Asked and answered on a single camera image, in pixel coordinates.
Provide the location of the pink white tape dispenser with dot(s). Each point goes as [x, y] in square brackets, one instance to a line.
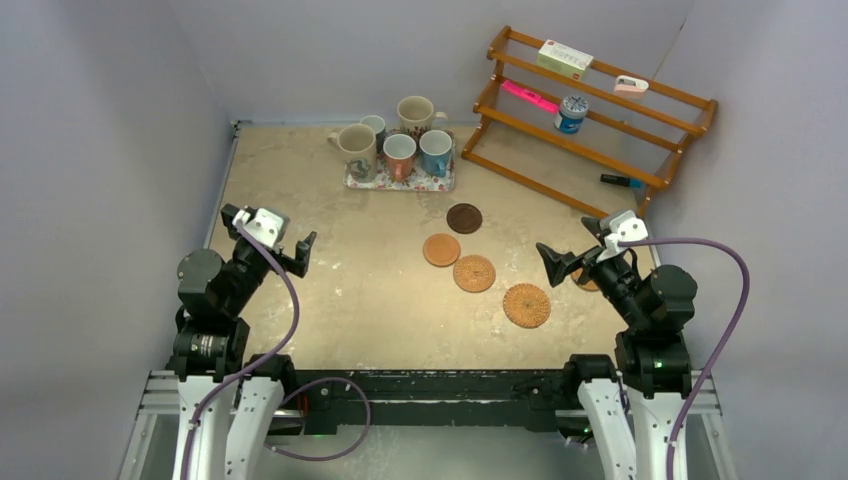
[631, 88]

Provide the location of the blue mug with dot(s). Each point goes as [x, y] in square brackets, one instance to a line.
[436, 147]

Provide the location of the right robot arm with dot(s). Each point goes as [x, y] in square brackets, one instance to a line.
[631, 399]

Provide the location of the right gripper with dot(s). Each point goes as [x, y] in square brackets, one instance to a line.
[560, 264]

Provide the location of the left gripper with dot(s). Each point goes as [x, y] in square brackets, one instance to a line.
[296, 265]

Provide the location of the black aluminium base frame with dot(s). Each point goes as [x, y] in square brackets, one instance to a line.
[537, 400]

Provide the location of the light wooden coaster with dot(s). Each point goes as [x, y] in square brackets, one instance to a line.
[441, 250]

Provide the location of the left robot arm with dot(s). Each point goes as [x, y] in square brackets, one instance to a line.
[226, 404]

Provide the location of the black blue marker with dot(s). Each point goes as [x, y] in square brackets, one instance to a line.
[621, 181]

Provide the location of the tall beige mug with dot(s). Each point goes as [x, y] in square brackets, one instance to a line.
[417, 115]

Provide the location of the white green box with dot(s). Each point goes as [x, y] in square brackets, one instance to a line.
[563, 60]

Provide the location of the pink mug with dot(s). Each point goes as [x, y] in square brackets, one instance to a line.
[399, 151]

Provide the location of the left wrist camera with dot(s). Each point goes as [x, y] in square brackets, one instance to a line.
[264, 224]

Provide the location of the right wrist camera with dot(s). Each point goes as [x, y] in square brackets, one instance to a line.
[611, 231]

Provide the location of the dark wooden coaster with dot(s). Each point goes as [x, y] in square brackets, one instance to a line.
[464, 218]

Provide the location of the woven rattan coaster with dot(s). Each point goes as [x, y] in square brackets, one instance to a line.
[474, 273]
[526, 305]

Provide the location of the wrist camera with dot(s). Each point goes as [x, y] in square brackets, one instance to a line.
[611, 231]
[264, 224]

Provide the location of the orange coaster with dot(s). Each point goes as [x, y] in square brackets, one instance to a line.
[583, 281]

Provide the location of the pink highlighter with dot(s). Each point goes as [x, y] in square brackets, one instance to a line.
[530, 97]

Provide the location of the beige mug with pattern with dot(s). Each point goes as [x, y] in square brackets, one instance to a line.
[358, 144]

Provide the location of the blue white jar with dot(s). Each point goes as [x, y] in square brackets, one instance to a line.
[573, 109]

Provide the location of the small grey mug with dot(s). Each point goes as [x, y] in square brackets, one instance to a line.
[378, 125]

